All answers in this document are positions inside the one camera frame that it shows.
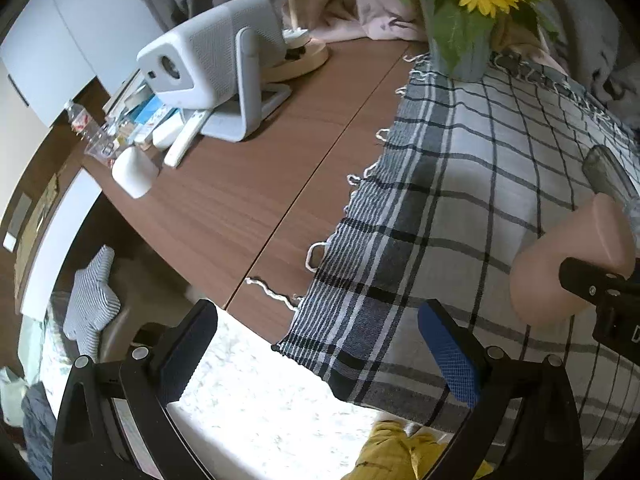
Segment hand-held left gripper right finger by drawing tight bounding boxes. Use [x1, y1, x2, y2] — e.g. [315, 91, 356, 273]
[417, 299, 586, 480]

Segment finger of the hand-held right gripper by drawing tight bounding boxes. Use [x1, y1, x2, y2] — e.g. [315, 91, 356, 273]
[559, 257, 640, 307]

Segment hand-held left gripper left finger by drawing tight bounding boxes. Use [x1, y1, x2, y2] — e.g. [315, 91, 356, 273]
[51, 299, 219, 480]

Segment pink cup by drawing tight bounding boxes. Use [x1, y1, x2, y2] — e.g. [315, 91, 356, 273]
[509, 194, 637, 327]

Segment small white cup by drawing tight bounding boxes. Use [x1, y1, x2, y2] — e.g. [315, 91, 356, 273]
[111, 145, 161, 200]

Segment clear plastic cup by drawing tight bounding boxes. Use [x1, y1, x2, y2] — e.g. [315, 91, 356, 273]
[84, 137, 120, 167]

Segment dark grey cylinder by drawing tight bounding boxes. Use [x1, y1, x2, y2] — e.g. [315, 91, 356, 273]
[581, 144, 640, 213]

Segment striped star-shaped pillow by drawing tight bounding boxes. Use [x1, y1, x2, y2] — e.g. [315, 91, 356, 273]
[62, 246, 122, 356]

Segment person's yellow trousers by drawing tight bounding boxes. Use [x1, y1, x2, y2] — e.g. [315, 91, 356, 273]
[344, 419, 496, 480]

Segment grey checked fringed cloth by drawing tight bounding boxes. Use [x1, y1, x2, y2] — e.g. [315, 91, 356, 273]
[272, 52, 640, 461]

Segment long white remote control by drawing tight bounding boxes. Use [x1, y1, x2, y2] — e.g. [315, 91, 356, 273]
[163, 109, 213, 168]

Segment short white remote control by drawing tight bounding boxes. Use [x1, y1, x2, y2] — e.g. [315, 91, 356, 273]
[152, 107, 188, 150]

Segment grey throw blanket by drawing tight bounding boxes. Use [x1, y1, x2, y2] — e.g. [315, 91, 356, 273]
[529, 0, 640, 111]

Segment clear plastic bottle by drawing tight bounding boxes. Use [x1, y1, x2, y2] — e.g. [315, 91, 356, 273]
[64, 101, 118, 150]

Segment blue-grey flower vase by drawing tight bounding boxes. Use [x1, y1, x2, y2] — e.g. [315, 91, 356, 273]
[417, 0, 493, 82]

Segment stack of books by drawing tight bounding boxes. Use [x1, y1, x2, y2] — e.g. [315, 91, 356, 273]
[102, 67, 168, 133]

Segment white projector with stand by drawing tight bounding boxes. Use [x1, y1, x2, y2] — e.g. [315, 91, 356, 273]
[136, 0, 292, 142]

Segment round wooden tray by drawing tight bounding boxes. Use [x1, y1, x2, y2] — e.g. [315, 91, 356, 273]
[264, 40, 330, 82]

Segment white charger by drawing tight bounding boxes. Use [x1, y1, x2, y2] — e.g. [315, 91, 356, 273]
[281, 27, 311, 52]

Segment white cabinet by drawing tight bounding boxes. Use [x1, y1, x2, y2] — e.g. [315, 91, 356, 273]
[0, 0, 167, 129]

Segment pink blanket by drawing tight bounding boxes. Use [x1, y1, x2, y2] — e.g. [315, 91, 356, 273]
[279, 0, 432, 45]

